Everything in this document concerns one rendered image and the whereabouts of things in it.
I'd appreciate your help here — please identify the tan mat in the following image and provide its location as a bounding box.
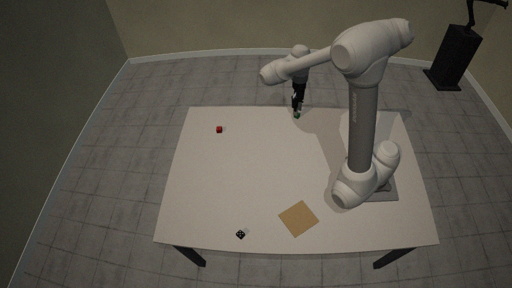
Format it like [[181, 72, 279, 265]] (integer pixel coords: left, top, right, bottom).
[[278, 201, 319, 238]]

